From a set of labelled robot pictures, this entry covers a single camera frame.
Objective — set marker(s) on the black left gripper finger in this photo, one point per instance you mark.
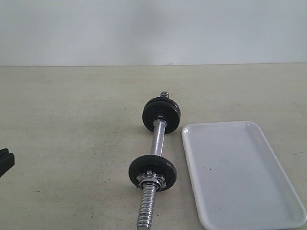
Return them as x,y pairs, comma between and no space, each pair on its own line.
7,161

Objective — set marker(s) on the chrome dumbbell bar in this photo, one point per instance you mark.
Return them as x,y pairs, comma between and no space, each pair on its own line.
145,216

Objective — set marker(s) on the black weight plate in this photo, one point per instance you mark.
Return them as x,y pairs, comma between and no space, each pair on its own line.
163,106
155,169

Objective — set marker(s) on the black weight plate end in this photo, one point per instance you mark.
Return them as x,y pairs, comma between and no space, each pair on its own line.
171,124

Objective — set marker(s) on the white plastic tray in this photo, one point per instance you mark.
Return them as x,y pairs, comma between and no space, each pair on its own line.
237,180

